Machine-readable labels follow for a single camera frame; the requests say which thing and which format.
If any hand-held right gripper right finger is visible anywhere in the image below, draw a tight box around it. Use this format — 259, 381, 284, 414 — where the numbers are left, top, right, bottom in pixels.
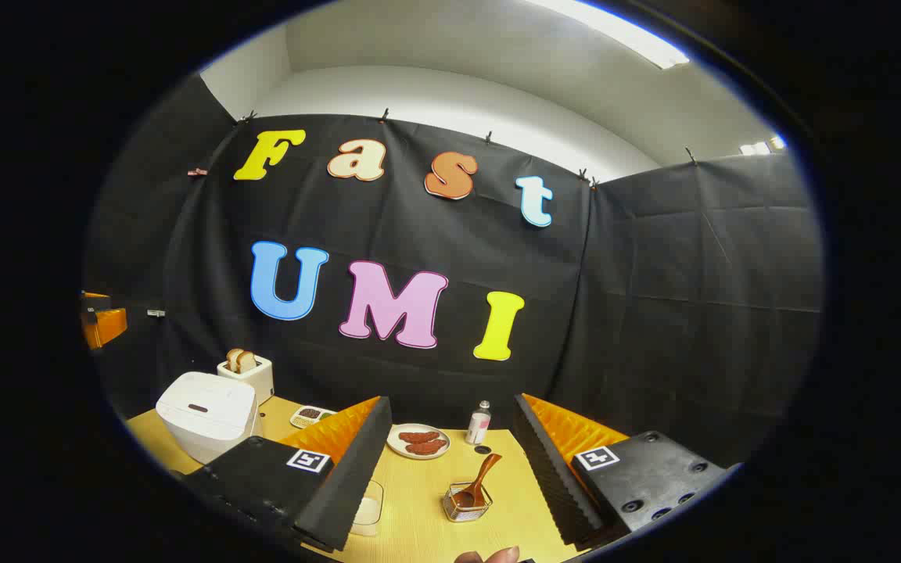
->
513, 393, 741, 548

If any white rice cooker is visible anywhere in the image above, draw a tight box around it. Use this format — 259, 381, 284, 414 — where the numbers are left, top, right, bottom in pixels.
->
156, 372, 257, 465

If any white toaster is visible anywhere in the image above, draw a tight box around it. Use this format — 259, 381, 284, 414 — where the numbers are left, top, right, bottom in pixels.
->
217, 353, 275, 405

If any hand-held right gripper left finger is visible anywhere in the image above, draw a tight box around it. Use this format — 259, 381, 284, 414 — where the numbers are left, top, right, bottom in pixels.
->
183, 396, 393, 553

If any wire chopstick holder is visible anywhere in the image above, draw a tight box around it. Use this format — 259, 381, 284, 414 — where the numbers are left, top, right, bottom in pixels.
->
443, 483, 493, 523

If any clear plastic rice container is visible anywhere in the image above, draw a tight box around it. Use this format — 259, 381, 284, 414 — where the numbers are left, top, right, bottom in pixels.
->
349, 479, 385, 537

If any brown wooden spoon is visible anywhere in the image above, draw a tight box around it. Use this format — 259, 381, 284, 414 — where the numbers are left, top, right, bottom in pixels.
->
454, 453, 502, 509

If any black backdrop cloth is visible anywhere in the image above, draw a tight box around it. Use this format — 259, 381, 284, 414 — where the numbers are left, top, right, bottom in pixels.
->
83, 74, 824, 470

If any white divided dish of beans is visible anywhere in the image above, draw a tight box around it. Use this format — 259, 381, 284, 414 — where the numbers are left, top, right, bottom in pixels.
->
289, 405, 337, 429

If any clear bottle with pink label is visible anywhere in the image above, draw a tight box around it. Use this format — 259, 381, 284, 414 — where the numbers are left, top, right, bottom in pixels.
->
465, 400, 492, 446

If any white round plate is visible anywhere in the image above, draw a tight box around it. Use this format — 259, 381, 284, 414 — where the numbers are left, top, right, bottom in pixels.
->
386, 423, 451, 460

